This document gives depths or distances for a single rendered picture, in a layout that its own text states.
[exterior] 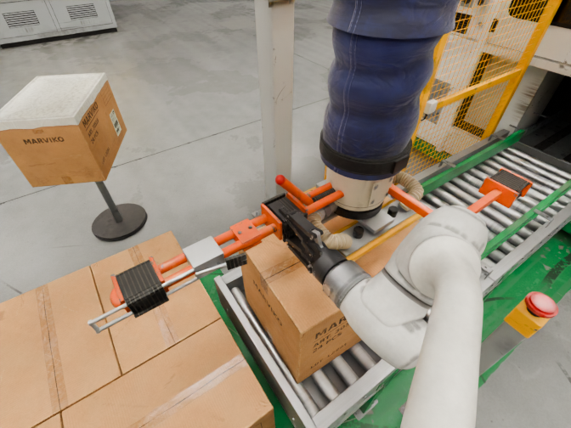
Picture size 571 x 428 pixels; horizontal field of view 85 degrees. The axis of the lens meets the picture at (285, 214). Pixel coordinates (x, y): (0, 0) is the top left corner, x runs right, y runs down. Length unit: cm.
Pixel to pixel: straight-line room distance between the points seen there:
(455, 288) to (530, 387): 180
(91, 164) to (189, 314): 106
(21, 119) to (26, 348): 107
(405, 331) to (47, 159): 194
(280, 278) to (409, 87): 62
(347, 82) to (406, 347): 49
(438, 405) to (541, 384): 191
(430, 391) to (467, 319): 10
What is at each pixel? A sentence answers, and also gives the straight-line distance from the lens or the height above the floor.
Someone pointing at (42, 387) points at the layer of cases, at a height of 54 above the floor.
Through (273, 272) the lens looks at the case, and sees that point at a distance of 99.
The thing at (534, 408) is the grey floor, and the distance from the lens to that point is 218.
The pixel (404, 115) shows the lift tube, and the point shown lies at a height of 145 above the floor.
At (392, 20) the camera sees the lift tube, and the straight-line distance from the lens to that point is 63.
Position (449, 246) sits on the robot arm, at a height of 140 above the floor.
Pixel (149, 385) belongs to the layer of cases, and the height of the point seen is 54.
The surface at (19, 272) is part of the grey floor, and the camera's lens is 280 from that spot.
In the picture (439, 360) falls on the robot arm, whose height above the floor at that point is 143.
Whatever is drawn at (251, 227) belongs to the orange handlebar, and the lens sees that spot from 72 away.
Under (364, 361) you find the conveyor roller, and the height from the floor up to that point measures 55.
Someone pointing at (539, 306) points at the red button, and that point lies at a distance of 104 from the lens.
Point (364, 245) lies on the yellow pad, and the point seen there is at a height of 110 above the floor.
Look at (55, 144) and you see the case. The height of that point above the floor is 88.
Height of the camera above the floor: 175
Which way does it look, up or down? 44 degrees down
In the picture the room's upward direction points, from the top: straight up
